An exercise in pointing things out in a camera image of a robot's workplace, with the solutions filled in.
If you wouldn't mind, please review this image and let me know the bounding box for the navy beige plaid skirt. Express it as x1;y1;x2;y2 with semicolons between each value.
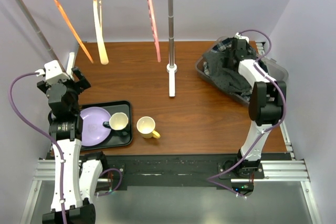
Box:
202;37;252;103

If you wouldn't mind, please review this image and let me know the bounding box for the black dotted skirt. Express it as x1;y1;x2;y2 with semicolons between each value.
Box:
203;48;253;97

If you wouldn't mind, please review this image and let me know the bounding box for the orange plastic hanger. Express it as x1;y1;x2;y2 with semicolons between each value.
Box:
53;0;94;63

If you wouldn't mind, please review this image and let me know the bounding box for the pink plastic hanger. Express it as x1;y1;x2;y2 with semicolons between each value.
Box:
147;0;161;62

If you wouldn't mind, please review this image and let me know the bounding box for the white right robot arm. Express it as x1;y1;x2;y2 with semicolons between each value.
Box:
224;33;287;178

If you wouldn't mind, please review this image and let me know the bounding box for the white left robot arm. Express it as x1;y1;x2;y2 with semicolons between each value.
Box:
37;67;109;223

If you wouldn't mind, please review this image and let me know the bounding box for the clear plastic bin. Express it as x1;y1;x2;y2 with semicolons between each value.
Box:
195;37;288;106

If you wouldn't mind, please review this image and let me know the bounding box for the black serving tray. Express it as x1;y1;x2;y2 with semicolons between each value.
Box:
80;100;132;151

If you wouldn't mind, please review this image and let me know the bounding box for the purple plate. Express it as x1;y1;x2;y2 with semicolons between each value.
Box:
80;106;111;147

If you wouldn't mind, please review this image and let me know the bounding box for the dark green mug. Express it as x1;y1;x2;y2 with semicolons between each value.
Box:
102;112;130;136

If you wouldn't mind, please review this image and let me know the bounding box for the yellow mug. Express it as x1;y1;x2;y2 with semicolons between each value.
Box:
136;116;161;139

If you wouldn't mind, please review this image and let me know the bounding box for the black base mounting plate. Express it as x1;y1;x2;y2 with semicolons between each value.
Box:
99;153;266;192

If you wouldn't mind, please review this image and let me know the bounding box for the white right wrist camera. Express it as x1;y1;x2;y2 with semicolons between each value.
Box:
234;33;249;43

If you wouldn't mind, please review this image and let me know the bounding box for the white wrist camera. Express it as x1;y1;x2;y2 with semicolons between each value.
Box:
234;33;249;43
34;60;71;85

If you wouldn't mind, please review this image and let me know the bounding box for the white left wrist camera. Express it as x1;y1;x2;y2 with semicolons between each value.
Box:
34;60;71;85

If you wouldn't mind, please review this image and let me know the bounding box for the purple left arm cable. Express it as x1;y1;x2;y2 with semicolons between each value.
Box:
9;72;68;224

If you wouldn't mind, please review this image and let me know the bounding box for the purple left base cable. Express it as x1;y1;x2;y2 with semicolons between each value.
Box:
97;168;123;197

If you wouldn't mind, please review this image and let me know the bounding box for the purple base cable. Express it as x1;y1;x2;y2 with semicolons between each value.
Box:
206;132;266;196
97;168;123;197

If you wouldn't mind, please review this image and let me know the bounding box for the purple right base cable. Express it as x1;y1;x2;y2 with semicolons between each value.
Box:
206;132;266;196

